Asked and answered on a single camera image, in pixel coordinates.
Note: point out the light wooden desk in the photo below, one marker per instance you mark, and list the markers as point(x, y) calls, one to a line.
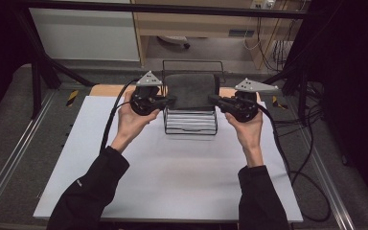
point(198, 25)

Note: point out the grey chair base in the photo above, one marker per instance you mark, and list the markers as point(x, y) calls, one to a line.
point(175, 40)

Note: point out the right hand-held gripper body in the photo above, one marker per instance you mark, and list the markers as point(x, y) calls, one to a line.
point(241, 107)

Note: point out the person's right hand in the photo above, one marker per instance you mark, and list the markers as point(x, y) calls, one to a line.
point(249, 132)

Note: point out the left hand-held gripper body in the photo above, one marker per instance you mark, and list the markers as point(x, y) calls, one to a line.
point(145, 100)

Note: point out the white table cover board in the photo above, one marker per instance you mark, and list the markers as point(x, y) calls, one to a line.
point(179, 172)

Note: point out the person's left hand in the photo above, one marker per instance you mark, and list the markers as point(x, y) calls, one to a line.
point(131, 124)

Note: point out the yellow black tape strip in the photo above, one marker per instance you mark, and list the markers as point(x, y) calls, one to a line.
point(72, 97)
point(278, 103)

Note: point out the aluminium floor rail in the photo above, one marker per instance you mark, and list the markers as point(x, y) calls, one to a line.
point(326, 179)
point(9, 163)

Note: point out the white power strip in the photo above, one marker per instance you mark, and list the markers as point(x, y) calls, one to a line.
point(262, 4)

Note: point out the white cabinet panel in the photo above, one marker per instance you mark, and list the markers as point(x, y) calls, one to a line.
point(86, 35)

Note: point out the black metal frame bar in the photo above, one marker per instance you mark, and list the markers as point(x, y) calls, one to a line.
point(159, 9)

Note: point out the dark grey cloth pouch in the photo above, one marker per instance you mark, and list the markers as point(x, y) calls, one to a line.
point(191, 91)

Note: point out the black metal stand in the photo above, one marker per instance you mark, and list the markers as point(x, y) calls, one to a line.
point(302, 92)
point(36, 83)

